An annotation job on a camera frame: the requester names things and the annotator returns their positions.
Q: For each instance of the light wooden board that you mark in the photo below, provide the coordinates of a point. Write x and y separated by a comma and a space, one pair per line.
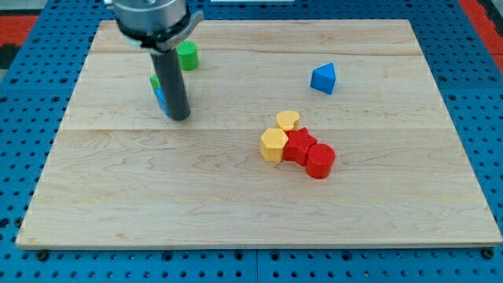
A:
121, 175

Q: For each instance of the blue triangle block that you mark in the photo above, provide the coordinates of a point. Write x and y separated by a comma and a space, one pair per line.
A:
324, 78

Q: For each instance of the red cylinder block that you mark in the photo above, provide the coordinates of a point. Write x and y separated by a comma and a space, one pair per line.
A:
320, 159

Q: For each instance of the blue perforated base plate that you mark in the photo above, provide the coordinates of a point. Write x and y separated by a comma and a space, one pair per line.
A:
40, 81

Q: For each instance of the yellow hexagon block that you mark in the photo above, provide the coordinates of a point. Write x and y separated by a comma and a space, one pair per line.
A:
272, 144

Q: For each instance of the blue cube block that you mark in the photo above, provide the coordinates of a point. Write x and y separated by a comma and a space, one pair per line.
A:
160, 100

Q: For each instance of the red star block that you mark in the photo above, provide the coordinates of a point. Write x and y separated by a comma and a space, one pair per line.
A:
298, 145

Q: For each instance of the yellow heart block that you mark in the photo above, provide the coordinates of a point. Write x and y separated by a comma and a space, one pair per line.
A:
288, 120

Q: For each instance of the green cylinder block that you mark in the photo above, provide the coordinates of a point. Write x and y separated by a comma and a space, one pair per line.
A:
188, 55

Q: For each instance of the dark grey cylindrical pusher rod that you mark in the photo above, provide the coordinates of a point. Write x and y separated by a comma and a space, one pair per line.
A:
169, 73

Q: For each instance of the green block behind rod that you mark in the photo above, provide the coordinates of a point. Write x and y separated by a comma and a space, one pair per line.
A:
154, 81

